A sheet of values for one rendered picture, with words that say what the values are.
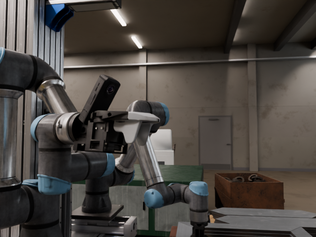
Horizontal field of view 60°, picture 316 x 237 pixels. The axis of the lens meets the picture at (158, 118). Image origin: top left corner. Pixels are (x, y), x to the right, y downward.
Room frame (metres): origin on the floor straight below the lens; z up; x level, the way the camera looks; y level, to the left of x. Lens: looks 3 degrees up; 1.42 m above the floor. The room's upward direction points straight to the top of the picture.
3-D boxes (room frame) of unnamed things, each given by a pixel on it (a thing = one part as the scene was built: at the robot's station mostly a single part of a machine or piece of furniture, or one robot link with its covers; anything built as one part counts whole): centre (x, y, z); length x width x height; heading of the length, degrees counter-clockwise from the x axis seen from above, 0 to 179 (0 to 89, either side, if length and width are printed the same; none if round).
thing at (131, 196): (4.59, 0.28, 0.41); 2.02 x 1.85 x 0.82; 80
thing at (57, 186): (0.69, 0.24, 1.34); 0.11 x 0.08 x 0.11; 145
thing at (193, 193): (1.13, -0.16, 1.17); 0.09 x 0.08 x 0.11; 44
